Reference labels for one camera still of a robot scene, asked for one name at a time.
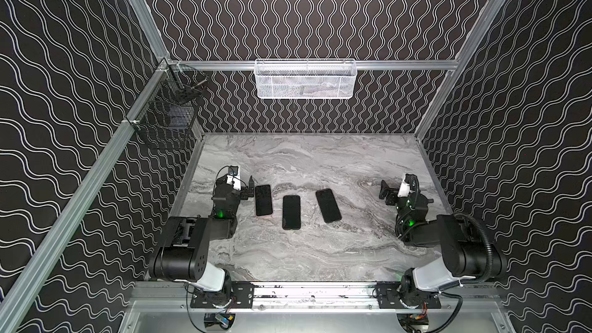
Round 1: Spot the black corrugated cable conduit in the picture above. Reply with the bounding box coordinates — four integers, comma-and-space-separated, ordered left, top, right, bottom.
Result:
455, 212, 496, 283

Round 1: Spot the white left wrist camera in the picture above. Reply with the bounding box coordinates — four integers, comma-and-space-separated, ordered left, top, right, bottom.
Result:
226, 165, 242, 191

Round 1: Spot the black phone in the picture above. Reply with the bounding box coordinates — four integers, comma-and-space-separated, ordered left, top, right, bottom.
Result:
315, 188, 342, 224

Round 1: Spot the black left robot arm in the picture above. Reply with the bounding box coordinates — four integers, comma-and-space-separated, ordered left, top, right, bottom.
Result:
148, 174, 254, 293

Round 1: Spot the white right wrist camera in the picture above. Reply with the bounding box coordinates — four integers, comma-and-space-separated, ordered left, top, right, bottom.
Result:
398, 174, 417, 197

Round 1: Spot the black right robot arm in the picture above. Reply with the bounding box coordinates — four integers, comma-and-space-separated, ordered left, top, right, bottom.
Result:
379, 174, 508, 294

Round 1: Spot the black smartphone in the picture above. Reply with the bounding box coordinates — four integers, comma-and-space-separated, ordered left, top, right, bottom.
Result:
282, 195, 302, 231
254, 185, 273, 217

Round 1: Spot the middle black smartphone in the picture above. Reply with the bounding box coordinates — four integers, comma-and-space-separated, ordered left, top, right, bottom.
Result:
282, 195, 302, 231

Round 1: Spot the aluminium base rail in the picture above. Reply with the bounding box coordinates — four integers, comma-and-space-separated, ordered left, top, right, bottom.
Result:
129, 280, 505, 313

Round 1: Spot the white wire mesh basket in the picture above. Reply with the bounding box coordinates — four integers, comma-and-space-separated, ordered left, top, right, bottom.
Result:
254, 59, 358, 100

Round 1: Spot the black wire basket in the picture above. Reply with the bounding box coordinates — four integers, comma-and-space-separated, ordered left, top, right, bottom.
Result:
132, 64, 209, 151

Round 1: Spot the left black smartphone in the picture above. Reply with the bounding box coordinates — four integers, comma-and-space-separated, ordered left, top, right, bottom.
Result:
254, 185, 273, 217

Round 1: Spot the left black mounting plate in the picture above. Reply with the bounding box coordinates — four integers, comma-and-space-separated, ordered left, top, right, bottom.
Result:
189, 282, 254, 310

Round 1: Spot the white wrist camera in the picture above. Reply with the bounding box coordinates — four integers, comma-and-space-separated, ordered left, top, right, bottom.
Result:
398, 174, 417, 197
226, 165, 242, 191

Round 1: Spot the black mounting plate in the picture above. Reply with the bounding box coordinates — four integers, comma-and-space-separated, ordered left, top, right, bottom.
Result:
189, 282, 254, 310
372, 282, 442, 310

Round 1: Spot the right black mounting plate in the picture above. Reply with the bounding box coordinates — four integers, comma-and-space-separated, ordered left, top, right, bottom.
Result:
372, 282, 442, 310

